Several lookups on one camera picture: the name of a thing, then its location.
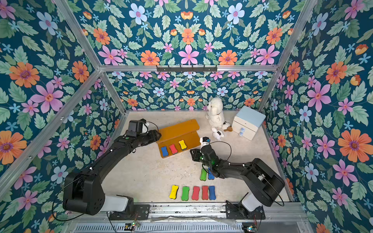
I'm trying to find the white three drawer cabinet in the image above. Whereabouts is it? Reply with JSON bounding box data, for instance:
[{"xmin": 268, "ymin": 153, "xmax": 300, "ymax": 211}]
[{"xmin": 232, "ymin": 106, "xmax": 265, "ymax": 140}]

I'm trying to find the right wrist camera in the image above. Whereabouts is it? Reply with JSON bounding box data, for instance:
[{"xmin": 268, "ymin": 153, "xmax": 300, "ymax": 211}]
[{"xmin": 200, "ymin": 137, "xmax": 211, "ymax": 149}]

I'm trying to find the red eraser shelf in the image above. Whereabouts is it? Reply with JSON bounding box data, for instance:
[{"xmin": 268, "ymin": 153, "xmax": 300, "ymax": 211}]
[
  {"xmin": 169, "ymin": 144, "xmax": 178, "ymax": 155},
  {"xmin": 191, "ymin": 186, "xmax": 200, "ymax": 201}
]

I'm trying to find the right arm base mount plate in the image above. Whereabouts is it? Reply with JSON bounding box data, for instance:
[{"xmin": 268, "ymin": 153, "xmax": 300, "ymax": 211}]
[{"xmin": 225, "ymin": 201, "xmax": 266, "ymax": 220}]

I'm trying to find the yellow eraser shelf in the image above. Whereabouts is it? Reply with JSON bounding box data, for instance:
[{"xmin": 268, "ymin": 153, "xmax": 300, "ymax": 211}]
[
  {"xmin": 179, "ymin": 140, "xmax": 187, "ymax": 150},
  {"xmin": 169, "ymin": 185, "xmax": 179, "ymax": 200}
]

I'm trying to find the green eraser shelf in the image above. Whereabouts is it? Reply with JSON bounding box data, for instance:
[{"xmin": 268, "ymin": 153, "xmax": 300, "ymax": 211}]
[
  {"xmin": 200, "ymin": 168, "xmax": 207, "ymax": 181},
  {"xmin": 181, "ymin": 186, "xmax": 190, "ymax": 202}
]

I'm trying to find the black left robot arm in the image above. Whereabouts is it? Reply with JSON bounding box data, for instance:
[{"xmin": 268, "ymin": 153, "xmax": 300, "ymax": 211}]
[{"xmin": 62, "ymin": 130, "xmax": 161, "ymax": 216}]

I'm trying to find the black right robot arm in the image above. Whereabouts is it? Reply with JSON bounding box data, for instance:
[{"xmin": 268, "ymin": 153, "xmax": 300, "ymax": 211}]
[{"xmin": 190, "ymin": 145, "xmax": 285, "ymax": 212}]

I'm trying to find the blue eraser shelf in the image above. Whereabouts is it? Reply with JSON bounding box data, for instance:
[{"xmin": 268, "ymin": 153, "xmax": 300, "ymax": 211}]
[
  {"xmin": 208, "ymin": 186, "xmax": 216, "ymax": 201},
  {"xmin": 207, "ymin": 169, "xmax": 215, "ymax": 180},
  {"xmin": 161, "ymin": 146, "xmax": 169, "ymax": 158}
]

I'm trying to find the black wall hook rail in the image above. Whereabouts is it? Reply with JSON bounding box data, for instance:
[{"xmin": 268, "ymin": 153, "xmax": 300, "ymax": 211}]
[{"xmin": 156, "ymin": 65, "xmax": 218, "ymax": 73}]

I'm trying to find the large cream plush dog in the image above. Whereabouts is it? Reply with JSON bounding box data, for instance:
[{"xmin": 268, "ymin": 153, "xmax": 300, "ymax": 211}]
[{"xmin": 206, "ymin": 97, "xmax": 225, "ymax": 128}]

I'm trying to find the orange wooden two-tier shelf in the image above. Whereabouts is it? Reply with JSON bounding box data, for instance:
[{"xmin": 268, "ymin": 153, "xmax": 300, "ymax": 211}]
[{"xmin": 156, "ymin": 119, "xmax": 200, "ymax": 158}]

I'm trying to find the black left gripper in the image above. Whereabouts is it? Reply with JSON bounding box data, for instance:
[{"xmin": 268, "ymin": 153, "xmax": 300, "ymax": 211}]
[{"xmin": 135, "ymin": 129, "xmax": 162, "ymax": 146}]

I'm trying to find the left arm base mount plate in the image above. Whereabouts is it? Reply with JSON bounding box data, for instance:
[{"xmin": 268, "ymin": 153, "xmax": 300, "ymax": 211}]
[{"xmin": 109, "ymin": 204, "xmax": 150, "ymax": 221}]

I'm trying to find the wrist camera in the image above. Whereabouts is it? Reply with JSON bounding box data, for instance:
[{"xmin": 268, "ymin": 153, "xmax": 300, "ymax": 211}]
[
  {"xmin": 200, "ymin": 137, "xmax": 211, "ymax": 149},
  {"xmin": 125, "ymin": 119, "xmax": 148, "ymax": 137}
]

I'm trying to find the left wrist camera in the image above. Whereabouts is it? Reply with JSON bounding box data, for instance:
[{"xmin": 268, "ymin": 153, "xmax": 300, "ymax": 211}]
[{"xmin": 125, "ymin": 119, "xmax": 148, "ymax": 137}]

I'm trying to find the small brown white plush toy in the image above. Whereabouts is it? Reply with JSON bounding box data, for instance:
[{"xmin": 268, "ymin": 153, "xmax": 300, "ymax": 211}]
[{"xmin": 222, "ymin": 122, "xmax": 233, "ymax": 132}]

